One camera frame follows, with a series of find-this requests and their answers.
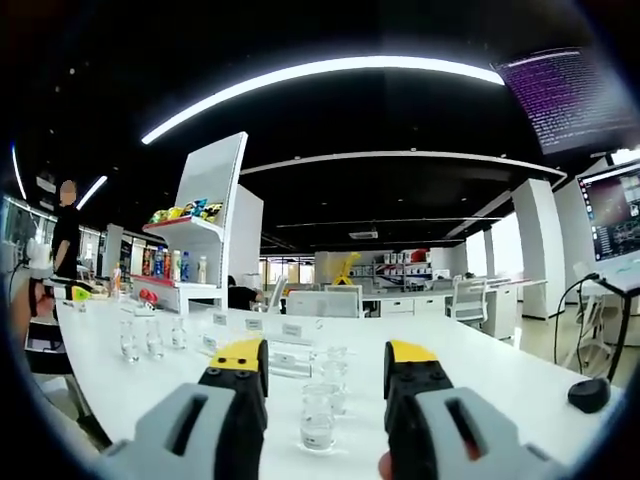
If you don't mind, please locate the black cable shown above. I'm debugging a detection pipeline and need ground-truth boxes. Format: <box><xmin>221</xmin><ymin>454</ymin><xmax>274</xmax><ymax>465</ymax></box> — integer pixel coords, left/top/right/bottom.
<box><xmin>552</xmin><ymin>272</ymin><xmax>601</xmax><ymax>366</ymax></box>

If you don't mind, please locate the hanging monitor with text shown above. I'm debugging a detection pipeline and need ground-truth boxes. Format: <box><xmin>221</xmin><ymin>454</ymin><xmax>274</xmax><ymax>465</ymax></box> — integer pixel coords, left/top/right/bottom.
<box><xmin>490</xmin><ymin>46</ymin><xmax>640</xmax><ymax>156</ymax></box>

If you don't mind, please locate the row of drink bottles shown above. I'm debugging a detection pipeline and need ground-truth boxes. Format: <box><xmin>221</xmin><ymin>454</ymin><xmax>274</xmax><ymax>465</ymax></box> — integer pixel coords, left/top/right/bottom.
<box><xmin>141</xmin><ymin>244</ymin><xmax>209</xmax><ymax>285</ymax></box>

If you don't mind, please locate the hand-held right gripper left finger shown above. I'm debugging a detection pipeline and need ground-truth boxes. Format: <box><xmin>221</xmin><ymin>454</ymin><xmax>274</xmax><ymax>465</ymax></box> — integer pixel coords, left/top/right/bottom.
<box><xmin>102</xmin><ymin>337</ymin><xmax>271</xmax><ymax>480</ymax></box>

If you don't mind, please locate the clear acrylic reagent rack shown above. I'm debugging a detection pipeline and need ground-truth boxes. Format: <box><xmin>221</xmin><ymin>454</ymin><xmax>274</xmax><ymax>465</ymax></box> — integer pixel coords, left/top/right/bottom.
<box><xmin>201</xmin><ymin>310</ymin><xmax>351</xmax><ymax>382</ymax></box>

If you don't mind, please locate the yellow machine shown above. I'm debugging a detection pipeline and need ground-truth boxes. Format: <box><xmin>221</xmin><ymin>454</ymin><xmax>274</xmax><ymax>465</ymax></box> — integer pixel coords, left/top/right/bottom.
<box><xmin>324</xmin><ymin>251</ymin><xmax>363</xmax><ymax>287</ymax></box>

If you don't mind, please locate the pile of snack bags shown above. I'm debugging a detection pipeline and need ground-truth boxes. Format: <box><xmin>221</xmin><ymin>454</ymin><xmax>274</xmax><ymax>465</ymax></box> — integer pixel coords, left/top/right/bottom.
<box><xmin>148</xmin><ymin>198</ymin><xmax>225</xmax><ymax>225</ymax></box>

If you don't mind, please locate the black round puck device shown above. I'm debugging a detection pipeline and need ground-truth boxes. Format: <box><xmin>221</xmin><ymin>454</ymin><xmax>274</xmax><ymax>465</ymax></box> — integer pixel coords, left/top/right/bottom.
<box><xmin>567</xmin><ymin>376</ymin><xmax>612</xmax><ymax>415</ymax></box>

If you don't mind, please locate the desktop monitor screen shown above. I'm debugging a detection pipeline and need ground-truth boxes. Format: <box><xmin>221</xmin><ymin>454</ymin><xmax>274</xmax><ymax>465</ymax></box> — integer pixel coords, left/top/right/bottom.
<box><xmin>575</xmin><ymin>162</ymin><xmax>640</xmax><ymax>264</ymax></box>

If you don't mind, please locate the white display shelf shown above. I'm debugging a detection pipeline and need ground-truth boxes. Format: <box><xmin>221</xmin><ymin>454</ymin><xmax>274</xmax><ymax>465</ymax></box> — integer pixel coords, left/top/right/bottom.
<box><xmin>129</xmin><ymin>131</ymin><xmax>265</xmax><ymax>315</ymax></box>

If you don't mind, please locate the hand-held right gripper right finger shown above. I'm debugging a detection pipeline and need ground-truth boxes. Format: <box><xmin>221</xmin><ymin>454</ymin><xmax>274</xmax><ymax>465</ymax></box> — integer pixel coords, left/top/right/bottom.
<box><xmin>382</xmin><ymin>339</ymin><xmax>567</xmax><ymax>480</ymax></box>

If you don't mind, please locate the curved ceiling light strip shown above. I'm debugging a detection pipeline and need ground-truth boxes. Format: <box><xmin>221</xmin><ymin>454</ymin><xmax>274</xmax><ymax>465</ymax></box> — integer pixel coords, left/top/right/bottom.
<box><xmin>140</xmin><ymin>54</ymin><xmax>506</xmax><ymax>146</ymax></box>

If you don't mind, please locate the background storage shelf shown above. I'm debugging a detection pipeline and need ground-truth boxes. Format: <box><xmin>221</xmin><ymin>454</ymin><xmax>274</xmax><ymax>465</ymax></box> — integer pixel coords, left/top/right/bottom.
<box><xmin>372</xmin><ymin>248</ymin><xmax>434</xmax><ymax>292</ymax></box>

